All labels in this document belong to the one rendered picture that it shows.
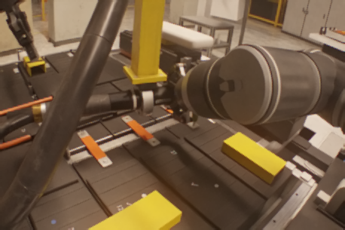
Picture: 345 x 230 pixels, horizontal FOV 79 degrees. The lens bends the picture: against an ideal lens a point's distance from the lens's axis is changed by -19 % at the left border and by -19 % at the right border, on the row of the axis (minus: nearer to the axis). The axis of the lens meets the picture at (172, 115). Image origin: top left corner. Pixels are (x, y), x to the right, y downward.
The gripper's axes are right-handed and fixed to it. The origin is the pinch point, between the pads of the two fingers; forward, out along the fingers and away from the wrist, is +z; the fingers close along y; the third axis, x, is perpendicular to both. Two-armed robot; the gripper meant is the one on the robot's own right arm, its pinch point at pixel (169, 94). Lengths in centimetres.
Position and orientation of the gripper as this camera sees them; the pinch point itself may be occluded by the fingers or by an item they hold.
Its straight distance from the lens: 64.7
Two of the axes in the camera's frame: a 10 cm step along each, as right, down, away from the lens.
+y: 1.2, 9.9, 0.8
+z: -4.2, -0.2, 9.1
